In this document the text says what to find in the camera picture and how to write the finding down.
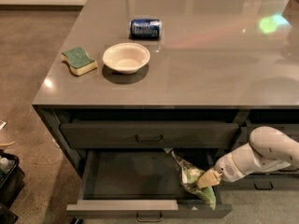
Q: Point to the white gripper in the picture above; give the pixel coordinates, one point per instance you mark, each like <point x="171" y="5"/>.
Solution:
<point x="224" y="169"/>

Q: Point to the green jalapeno chip bag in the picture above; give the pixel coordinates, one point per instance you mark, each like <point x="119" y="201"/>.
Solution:
<point x="189" y="175"/>

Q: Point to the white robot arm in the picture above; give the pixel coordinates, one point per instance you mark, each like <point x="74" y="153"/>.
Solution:
<point x="267" y="150"/>

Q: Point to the right bottom drawer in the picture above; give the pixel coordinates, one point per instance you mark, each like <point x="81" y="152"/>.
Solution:
<point x="263" y="182"/>

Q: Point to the open middle drawer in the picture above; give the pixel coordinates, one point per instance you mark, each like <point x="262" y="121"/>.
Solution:
<point x="119" y="184"/>

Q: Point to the closed top drawer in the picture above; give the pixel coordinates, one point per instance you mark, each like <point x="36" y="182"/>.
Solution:
<point x="121" y="134"/>

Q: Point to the grey counter cabinet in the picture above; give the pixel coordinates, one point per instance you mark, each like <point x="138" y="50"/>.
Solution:
<point x="232" y="61"/>

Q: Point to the blue soda can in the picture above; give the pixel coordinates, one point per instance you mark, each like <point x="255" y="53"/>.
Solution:
<point x="145" y="28"/>

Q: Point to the green and yellow sponge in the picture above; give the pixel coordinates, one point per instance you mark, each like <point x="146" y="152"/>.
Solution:
<point x="79" y="61"/>

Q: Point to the black bin with bottles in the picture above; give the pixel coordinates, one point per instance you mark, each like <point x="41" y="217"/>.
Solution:
<point x="10" y="186"/>

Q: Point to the middle drawer handle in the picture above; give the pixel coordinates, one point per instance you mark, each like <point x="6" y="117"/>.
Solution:
<point x="143" y="216"/>

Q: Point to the drawer handle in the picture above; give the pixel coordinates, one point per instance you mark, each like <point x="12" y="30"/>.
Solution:
<point x="143" y="216"/>
<point x="149" y="139"/>

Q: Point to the top drawer handle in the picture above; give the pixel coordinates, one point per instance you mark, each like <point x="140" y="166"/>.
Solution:
<point x="149" y="139"/>

